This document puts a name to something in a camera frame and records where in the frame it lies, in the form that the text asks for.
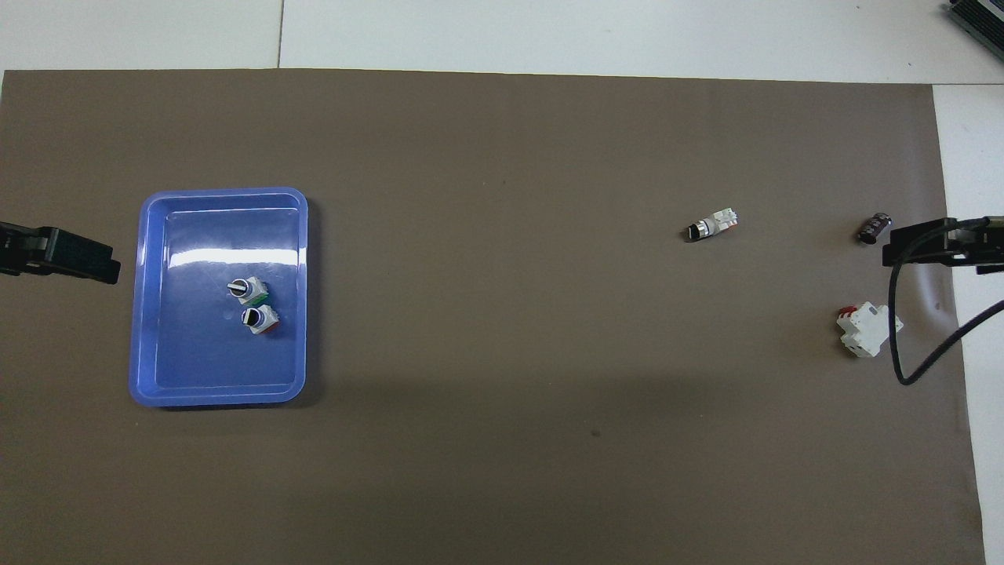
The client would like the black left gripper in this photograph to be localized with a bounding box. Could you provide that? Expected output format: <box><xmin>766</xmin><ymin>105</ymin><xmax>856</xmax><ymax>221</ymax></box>
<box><xmin>0</xmin><ymin>222</ymin><xmax>121</xmax><ymax>285</ymax></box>

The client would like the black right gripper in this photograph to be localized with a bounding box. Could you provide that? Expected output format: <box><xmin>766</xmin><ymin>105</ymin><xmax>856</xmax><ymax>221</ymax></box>
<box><xmin>882</xmin><ymin>216</ymin><xmax>1004</xmax><ymax>275</ymax></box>

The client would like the small white grey part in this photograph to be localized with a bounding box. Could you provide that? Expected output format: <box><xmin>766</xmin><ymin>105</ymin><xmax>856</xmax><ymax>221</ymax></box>
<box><xmin>684</xmin><ymin>209</ymin><xmax>740</xmax><ymax>244</ymax></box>

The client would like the small dark terminal block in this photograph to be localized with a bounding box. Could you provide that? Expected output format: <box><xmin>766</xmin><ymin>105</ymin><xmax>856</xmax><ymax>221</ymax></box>
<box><xmin>858</xmin><ymin>212</ymin><xmax>893</xmax><ymax>245</ymax></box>

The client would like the white circuit breaker red lever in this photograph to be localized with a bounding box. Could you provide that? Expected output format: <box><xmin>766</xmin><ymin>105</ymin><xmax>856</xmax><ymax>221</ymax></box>
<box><xmin>836</xmin><ymin>302</ymin><xmax>904</xmax><ymax>359</ymax></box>

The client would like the blue plastic tray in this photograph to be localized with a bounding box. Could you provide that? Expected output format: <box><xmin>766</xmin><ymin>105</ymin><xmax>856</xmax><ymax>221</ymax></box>
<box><xmin>128</xmin><ymin>187</ymin><xmax>309</xmax><ymax>408</ymax></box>

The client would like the brown paper table mat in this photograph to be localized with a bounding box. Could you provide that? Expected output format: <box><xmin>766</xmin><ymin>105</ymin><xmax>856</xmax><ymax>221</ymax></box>
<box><xmin>0</xmin><ymin>69</ymin><xmax>988</xmax><ymax>565</ymax></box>

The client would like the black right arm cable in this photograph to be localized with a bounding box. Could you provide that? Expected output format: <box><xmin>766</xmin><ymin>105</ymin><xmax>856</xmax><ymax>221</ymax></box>
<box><xmin>888</xmin><ymin>216</ymin><xmax>1004</xmax><ymax>386</ymax></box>

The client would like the white selector switch black knob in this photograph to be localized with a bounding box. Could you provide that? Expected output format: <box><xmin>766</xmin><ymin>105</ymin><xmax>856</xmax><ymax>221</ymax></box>
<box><xmin>227</xmin><ymin>276</ymin><xmax>270</xmax><ymax>306</ymax></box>
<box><xmin>240</xmin><ymin>304</ymin><xmax>281</xmax><ymax>337</ymax></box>

